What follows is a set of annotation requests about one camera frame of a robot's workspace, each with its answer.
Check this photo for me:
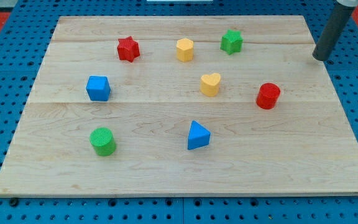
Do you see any blue triangle block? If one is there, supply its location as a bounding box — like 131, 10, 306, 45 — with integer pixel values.
187, 120, 211, 150

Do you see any red star block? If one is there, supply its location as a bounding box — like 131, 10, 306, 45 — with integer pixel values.
117, 36, 140, 62

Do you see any green star block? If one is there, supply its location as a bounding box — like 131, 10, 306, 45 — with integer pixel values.
220, 29, 243, 55

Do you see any yellow heart block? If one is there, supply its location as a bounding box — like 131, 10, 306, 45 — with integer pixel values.
200, 73, 221, 97

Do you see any wooden board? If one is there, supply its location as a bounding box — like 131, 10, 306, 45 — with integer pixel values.
0, 16, 358, 198

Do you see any yellow hexagon block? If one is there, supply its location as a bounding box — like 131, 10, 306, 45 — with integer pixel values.
176, 38, 194, 62

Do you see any green cylinder block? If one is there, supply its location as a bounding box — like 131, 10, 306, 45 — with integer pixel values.
89, 127, 116, 156

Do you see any blue cube block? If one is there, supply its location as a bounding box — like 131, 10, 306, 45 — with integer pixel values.
86, 75, 111, 101

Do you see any red cylinder block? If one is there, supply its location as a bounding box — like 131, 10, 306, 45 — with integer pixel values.
256, 83, 281, 110

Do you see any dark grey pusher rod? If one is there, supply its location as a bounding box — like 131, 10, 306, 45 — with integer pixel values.
312, 0, 358, 61

